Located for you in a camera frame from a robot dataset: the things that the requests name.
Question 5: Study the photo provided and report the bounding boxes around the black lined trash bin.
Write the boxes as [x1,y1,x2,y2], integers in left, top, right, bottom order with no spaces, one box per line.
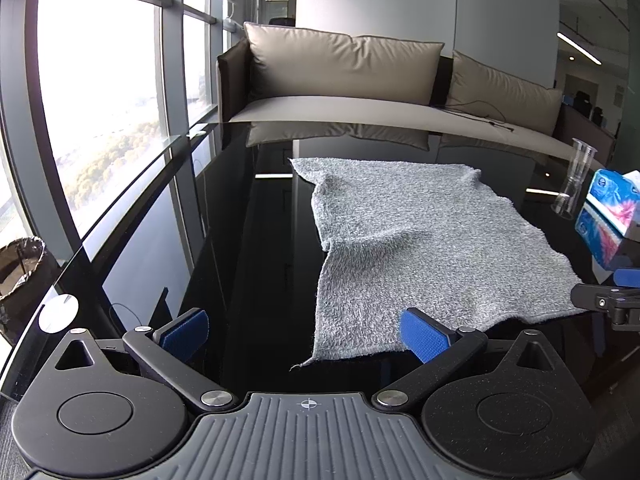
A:
[1,236,60,346]

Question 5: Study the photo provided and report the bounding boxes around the beige cushion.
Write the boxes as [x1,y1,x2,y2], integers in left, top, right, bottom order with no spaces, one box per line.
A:
[446,51,562,136]
[244,23,444,105]

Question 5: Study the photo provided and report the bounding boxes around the dark sofa with beige seat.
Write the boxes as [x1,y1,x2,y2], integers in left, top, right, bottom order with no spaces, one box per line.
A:
[217,36,594,158]

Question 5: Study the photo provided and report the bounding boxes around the beige right back cushion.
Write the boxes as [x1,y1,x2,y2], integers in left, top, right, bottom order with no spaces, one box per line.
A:
[446,51,562,136]

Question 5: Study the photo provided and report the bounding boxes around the beige left back cushion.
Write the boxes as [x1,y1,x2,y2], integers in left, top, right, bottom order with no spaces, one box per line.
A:
[244,23,444,105]

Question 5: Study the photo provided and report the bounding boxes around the black cable on sofa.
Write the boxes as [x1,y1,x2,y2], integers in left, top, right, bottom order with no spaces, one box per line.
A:
[444,98,516,134]

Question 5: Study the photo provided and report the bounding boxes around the clear plastic cup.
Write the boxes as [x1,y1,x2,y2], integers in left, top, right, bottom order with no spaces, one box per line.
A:
[564,138,598,198]

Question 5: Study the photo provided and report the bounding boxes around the grey knitted towel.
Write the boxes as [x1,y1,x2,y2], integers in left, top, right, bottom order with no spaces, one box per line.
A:
[292,157,578,362]

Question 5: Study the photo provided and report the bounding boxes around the blue tissue pack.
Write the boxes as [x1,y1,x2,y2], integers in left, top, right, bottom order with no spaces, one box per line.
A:
[587,169,640,242]

